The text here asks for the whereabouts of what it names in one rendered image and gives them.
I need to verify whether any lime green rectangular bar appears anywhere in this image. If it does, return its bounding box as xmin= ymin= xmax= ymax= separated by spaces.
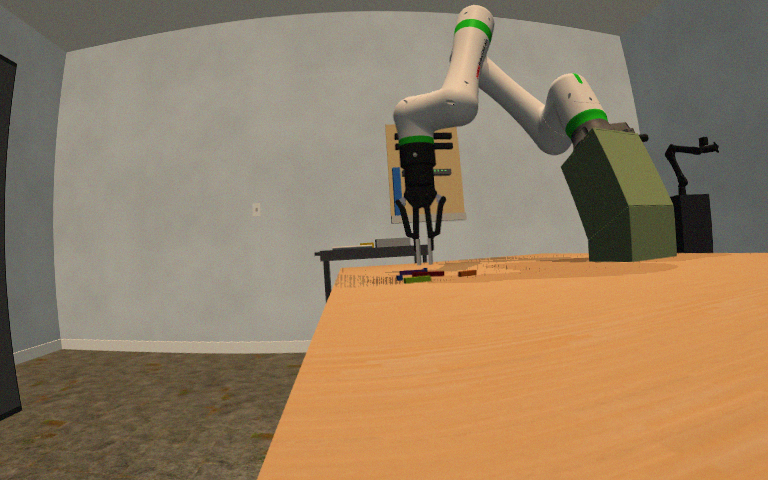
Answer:
xmin=403 ymin=275 xmax=431 ymax=284

